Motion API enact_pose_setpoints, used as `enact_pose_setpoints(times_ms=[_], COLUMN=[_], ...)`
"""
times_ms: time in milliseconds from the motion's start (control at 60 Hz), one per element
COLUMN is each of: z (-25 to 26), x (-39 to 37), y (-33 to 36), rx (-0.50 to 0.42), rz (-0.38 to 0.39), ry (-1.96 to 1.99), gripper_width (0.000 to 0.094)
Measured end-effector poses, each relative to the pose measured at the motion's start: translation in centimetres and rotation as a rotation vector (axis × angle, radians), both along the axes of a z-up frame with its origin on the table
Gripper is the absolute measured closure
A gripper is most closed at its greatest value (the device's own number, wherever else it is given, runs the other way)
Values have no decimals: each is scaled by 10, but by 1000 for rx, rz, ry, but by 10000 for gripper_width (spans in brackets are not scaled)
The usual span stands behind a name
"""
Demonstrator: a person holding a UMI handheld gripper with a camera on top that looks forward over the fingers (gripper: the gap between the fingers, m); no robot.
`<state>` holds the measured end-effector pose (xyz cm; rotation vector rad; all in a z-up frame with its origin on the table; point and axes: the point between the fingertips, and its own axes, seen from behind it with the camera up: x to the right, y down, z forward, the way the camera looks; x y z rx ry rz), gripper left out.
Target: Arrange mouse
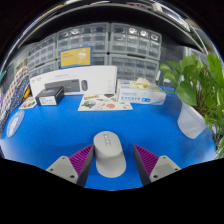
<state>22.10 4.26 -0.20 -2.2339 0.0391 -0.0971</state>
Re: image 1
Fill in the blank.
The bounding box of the light grey computer mouse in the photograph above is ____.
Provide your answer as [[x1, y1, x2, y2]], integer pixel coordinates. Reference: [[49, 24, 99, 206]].
[[93, 130, 127, 179]]

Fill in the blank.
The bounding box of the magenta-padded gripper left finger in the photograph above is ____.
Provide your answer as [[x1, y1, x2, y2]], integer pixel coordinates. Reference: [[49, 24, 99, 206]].
[[45, 143, 96, 188]]

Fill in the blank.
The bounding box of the navy dotted cloth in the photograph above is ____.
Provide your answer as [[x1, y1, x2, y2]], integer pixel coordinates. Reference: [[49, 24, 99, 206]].
[[0, 83, 32, 134]]

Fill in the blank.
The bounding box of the long white keyboard box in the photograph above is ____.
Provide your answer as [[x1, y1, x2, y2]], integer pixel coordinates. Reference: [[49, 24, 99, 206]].
[[29, 65, 118, 98]]

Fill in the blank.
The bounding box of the yellow and blue box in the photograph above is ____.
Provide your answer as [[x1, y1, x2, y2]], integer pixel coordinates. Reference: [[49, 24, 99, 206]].
[[60, 46, 93, 69]]

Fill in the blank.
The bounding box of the white ribbed plant pot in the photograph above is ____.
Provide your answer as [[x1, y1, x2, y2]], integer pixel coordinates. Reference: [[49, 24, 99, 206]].
[[176, 101, 207, 140]]

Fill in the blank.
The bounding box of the white and blue glove box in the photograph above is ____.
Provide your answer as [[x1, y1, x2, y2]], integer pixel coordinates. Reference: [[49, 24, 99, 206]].
[[116, 77, 167, 106]]

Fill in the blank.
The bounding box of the small black box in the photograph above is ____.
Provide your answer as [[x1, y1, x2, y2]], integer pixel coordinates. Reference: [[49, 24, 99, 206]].
[[34, 86, 65, 107]]

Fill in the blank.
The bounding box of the grey wall shelf unit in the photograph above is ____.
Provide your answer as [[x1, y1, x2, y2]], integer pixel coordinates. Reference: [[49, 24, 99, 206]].
[[13, 1, 214, 48]]

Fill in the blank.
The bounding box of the green leafy plant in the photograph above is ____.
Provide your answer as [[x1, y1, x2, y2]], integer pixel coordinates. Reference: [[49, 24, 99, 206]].
[[159, 53, 224, 158]]

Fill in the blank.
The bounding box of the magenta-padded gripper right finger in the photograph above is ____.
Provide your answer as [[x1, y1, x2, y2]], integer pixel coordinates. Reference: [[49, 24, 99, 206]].
[[132, 143, 182, 187]]

